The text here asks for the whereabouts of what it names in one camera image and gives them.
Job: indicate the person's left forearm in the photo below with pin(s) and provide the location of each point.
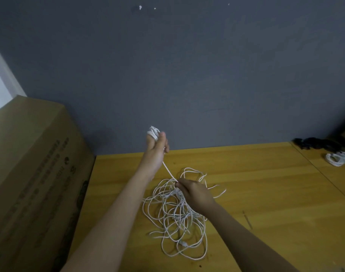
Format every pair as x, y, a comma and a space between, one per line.
102, 235

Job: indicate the plain brown cardboard box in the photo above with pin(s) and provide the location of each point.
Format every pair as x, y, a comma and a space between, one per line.
31, 184

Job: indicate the person's right hand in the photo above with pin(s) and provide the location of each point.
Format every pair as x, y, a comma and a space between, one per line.
196, 195

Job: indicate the person's left hand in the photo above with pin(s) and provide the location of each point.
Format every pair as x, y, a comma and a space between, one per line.
154, 155

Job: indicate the person's right forearm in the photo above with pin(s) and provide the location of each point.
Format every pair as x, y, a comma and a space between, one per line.
252, 243

